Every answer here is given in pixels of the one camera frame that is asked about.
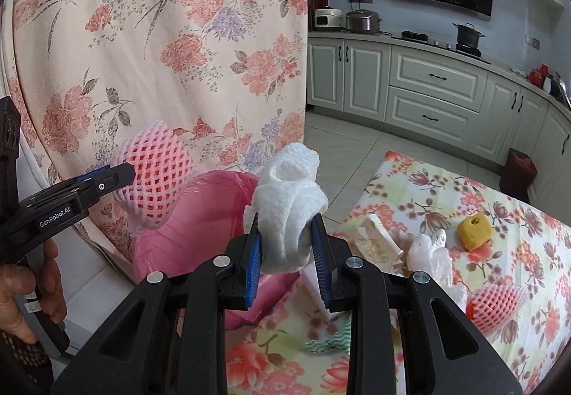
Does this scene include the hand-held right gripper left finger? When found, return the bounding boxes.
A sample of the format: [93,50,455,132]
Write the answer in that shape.
[49,215,265,395]

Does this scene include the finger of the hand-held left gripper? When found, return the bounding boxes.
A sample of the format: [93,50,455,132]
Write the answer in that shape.
[87,162,136,200]
[74,167,115,186]

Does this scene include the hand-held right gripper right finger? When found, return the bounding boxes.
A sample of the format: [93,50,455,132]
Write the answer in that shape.
[310,213,525,395]

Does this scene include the pink foam fruit net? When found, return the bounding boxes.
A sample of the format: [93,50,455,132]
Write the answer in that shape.
[466,285,530,331]
[109,120,196,231]

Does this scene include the white foam wrap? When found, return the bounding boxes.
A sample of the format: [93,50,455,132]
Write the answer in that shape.
[243,142,329,275]

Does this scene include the pink lined waste bin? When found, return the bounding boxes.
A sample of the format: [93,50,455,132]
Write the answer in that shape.
[131,169,305,331]

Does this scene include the green striped cloth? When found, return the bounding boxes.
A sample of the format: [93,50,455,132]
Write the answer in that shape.
[304,322,354,354]

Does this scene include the yellow sponge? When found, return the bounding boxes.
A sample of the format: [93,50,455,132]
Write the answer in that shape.
[455,212,493,251]

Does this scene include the person's left hand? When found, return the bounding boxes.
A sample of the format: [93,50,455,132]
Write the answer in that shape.
[0,239,69,345]

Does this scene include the cream paper wrapper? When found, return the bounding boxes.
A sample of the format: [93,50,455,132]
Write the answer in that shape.
[354,214,408,265]

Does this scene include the white plastic bag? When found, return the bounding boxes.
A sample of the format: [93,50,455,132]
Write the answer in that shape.
[403,229,469,312]

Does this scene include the floral cloth cover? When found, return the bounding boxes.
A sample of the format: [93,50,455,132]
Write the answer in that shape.
[0,0,309,273]

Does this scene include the floral tablecloth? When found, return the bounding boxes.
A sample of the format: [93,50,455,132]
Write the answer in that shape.
[225,149,571,395]

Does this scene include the white lower kitchen cabinets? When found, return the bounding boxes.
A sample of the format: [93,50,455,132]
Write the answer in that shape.
[307,32,571,187]

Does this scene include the dark floor waste bin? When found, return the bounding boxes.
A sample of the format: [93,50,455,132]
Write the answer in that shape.
[499,147,539,204]

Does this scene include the white rice cooker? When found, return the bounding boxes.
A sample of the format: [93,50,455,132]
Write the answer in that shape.
[313,7,345,32]

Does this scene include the steel pressure cooker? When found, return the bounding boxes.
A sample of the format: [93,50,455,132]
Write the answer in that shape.
[345,8,384,35]

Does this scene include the black gas stove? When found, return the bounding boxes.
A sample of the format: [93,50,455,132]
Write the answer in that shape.
[391,31,492,65]

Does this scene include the black cooking pot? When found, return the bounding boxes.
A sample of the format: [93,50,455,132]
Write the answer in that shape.
[452,22,486,49]

